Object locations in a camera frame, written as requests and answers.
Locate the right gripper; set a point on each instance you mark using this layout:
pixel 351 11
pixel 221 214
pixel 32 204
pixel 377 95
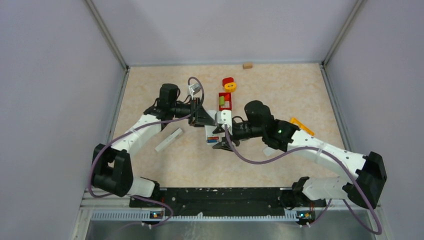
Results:
pixel 223 145

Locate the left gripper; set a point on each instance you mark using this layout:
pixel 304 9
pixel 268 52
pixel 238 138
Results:
pixel 203 118

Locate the white battery cover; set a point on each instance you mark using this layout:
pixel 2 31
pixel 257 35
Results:
pixel 268 151

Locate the white remote control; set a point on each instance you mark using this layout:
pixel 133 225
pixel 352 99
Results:
pixel 209 130

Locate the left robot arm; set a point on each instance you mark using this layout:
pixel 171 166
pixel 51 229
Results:
pixel 111 168

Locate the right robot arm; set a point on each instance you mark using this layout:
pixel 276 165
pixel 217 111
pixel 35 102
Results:
pixel 360 178

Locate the green toy cylinder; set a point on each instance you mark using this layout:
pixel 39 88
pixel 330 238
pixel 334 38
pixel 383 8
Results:
pixel 221 100

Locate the white rectangular stick device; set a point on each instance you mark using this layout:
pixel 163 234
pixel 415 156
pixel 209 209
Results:
pixel 168 140

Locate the red toy brick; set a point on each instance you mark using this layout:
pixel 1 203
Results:
pixel 228 101

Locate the red toy block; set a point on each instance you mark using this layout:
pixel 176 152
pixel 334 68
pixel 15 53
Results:
pixel 227 80

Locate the small wooden block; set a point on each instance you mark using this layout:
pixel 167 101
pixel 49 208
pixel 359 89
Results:
pixel 247 65

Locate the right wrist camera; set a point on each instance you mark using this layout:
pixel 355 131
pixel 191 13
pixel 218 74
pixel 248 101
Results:
pixel 223 119

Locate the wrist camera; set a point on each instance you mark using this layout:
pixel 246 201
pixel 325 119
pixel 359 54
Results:
pixel 193 89
pixel 223 119

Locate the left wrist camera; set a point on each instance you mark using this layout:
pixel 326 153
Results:
pixel 193 89

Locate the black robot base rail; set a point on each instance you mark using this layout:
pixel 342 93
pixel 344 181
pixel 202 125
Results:
pixel 228 201

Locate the yellow triangular toy frame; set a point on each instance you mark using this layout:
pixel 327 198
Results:
pixel 295 121

